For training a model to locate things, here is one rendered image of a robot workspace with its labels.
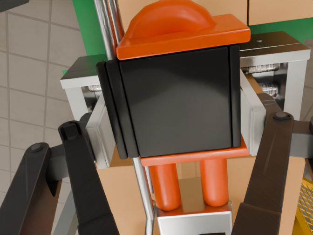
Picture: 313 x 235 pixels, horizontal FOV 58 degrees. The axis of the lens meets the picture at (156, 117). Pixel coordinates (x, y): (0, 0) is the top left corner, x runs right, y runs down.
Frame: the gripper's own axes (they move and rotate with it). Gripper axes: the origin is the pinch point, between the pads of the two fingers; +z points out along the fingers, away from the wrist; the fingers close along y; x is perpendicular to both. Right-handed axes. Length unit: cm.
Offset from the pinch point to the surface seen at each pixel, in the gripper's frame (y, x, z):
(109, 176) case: -15.0, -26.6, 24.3
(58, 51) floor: -58, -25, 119
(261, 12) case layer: 24, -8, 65
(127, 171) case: -11.3, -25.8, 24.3
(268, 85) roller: 28, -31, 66
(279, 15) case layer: 29, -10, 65
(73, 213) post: -47, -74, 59
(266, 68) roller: 26, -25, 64
